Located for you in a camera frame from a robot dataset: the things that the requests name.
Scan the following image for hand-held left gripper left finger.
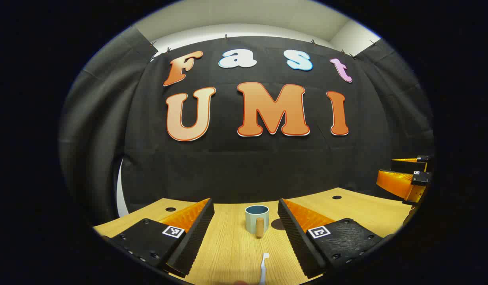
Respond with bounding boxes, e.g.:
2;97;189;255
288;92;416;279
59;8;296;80
102;198;215;278

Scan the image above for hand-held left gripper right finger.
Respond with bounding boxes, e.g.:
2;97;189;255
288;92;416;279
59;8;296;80
277;198;387;279

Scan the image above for pale green cup wooden handle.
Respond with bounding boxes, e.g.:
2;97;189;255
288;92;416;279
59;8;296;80
245;205;270;238

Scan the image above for white toothbrush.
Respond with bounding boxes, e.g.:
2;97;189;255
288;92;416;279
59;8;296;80
259;253;270;285

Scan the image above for wooden desktop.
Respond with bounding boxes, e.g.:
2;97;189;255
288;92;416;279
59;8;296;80
93;187;416;285

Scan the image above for black backdrop cloth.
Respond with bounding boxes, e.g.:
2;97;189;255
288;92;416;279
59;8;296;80
121;36;395;205

